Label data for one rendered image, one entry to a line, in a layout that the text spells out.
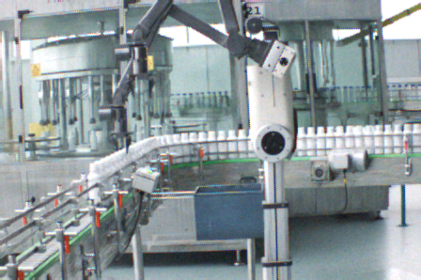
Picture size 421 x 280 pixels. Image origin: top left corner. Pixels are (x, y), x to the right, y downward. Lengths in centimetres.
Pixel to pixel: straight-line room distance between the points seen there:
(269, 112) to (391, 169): 163
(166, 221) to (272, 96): 362
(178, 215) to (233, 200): 303
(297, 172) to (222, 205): 122
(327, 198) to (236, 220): 494
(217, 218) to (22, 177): 343
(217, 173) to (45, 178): 230
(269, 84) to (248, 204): 70
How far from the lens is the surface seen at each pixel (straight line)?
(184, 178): 512
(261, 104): 356
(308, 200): 892
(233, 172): 525
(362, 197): 897
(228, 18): 343
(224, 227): 405
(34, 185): 722
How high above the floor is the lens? 141
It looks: 3 degrees down
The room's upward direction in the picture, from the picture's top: 3 degrees counter-clockwise
